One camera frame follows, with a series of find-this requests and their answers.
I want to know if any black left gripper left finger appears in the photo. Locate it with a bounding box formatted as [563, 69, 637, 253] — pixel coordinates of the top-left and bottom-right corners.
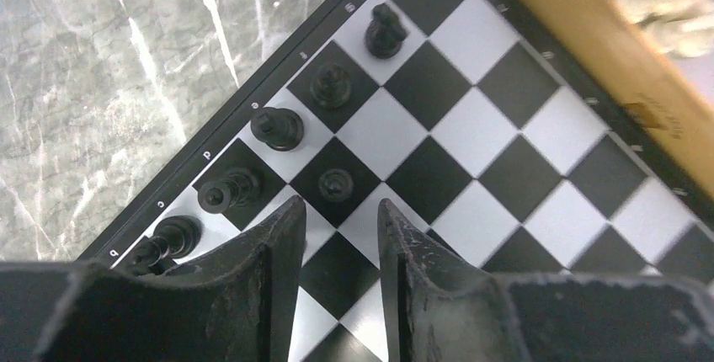
[1, 196, 306, 361]

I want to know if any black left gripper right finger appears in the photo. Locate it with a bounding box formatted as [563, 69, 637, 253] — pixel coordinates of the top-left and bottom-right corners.
[377, 199, 713, 361]

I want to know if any black chess bishop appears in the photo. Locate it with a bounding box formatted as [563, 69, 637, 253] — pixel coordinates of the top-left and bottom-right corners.
[198, 168, 264, 214]

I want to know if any black chess pawn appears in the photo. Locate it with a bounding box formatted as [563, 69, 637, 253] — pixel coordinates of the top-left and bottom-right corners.
[364, 3, 408, 60]
[125, 216, 202, 276]
[318, 168, 354, 203]

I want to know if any black chess queen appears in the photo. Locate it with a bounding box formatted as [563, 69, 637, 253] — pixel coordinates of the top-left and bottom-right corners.
[250, 107, 304, 152]

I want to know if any black chess king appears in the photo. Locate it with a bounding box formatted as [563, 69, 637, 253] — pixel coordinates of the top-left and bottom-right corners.
[310, 62, 352, 109]

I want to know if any black white chessboard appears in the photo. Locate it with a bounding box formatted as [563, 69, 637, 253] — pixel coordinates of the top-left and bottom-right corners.
[84, 0, 713, 361]

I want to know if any yellow tray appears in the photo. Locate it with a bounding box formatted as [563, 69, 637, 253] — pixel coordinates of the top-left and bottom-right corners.
[520, 0, 713, 195]

